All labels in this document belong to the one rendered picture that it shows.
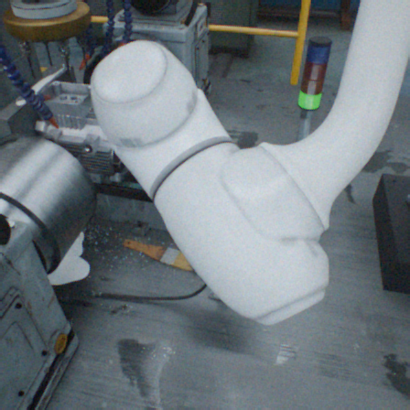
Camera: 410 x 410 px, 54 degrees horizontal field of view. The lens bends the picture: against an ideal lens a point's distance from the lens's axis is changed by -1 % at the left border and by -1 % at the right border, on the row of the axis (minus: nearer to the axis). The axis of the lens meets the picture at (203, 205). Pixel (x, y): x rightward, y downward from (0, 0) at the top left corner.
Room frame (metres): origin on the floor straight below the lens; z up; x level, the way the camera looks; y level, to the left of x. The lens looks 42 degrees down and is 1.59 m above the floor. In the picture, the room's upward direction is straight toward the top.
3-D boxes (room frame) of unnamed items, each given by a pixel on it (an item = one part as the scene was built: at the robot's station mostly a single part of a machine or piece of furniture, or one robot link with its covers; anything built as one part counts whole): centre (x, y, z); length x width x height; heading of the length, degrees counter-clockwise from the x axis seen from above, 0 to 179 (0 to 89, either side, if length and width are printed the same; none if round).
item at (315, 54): (1.05, -0.30, 1.19); 0.06 x 0.06 x 0.04
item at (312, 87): (1.05, -0.30, 1.10); 0.06 x 0.06 x 0.04
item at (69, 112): (0.90, 0.34, 1.11); 0.12 x 0.11 x 0.07; 76
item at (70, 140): (0.89, 0.30, 1.02); 0.20 x 0.19 x 0.19; 76
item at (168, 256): (0.69, 0.11, 0.80); 0.21 x 0.05 x 0.01; 68
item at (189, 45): (1.47, 0.15, 0.99); 0.35 x 0.31 x 0.37; 166
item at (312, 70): (1.05, -0.30, 1.14); 0.06 x 0.06 x 0.04
